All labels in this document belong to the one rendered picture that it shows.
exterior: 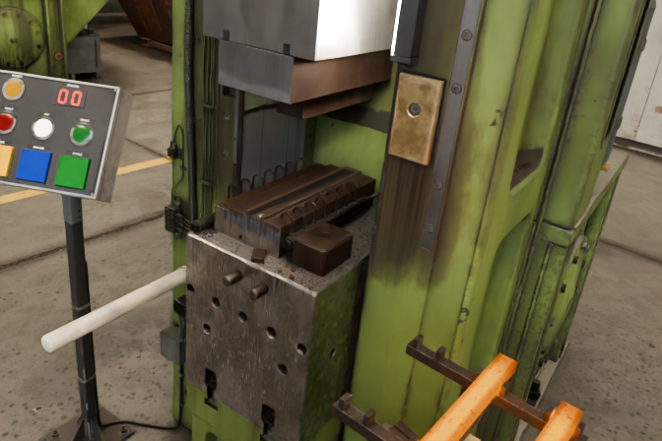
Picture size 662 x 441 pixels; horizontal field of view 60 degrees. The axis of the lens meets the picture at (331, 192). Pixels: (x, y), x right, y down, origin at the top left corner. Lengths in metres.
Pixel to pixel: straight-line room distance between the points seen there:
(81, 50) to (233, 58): 5.40
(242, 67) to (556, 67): 0.72
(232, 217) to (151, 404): 1.09
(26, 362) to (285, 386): 1.39
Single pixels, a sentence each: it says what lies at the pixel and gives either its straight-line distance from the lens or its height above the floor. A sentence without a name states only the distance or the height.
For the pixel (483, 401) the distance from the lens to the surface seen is 0.98.
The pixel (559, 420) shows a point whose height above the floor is 0.96.
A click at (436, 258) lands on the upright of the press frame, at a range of 1.27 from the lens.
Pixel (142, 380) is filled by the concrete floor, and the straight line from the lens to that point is 2.39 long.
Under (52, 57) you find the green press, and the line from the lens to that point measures 6.12.
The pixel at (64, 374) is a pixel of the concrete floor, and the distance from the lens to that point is 2.47.
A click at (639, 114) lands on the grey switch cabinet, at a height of 0.36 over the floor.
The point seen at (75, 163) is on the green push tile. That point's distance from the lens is 1.52.
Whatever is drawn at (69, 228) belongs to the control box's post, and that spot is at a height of 0.78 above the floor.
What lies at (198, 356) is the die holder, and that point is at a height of 0.57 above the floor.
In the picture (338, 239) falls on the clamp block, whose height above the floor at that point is 0.98.
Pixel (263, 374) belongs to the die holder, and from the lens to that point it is 1.43.
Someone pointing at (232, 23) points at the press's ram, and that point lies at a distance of 1.25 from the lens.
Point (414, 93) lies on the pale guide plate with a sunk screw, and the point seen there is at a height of 1.32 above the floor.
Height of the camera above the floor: 1.58
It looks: 23 degrees down
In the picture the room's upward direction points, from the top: 6 degrees clockwise
